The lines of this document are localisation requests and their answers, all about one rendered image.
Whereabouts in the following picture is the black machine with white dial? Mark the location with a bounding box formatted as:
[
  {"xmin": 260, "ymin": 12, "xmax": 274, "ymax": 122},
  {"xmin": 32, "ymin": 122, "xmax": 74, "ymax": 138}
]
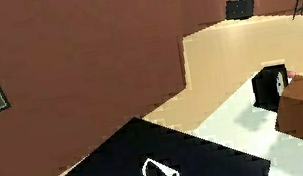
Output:
[{"xmin": 248, "ymin": 63, "xmax": 294, "ymax": 115}]

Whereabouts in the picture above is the black bedside cabinet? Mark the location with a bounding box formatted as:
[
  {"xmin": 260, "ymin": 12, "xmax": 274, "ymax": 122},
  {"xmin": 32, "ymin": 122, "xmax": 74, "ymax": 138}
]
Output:
[{"xmin": 223, "ymin": 0, "xmax": 259, "ymax": 23}]

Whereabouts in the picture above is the small pink object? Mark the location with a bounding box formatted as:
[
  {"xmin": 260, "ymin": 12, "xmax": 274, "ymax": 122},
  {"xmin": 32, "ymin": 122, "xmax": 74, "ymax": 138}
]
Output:
[{"xmin": 286, "ymin": 69, "xmax": 298, "ymax": 80}]

